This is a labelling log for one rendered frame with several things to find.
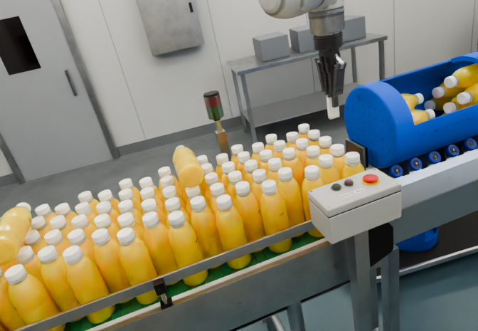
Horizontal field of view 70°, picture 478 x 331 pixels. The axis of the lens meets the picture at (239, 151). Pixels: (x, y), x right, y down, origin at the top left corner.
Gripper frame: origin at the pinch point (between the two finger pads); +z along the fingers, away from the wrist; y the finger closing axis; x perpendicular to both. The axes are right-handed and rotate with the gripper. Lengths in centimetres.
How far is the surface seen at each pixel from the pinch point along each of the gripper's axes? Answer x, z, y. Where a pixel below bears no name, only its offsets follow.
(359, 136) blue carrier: -17.1, 19.2, 13.6
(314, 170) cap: 12.4, 12.7, -9.3
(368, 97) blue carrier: -16.8, 3.3, 7.1
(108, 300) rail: 72, 27, -13
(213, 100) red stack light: 26.8, 0.6, 41.1
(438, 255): -69, 108, 27
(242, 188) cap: 32.3, 13.1, -6.3
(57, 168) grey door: 184, 119, 354
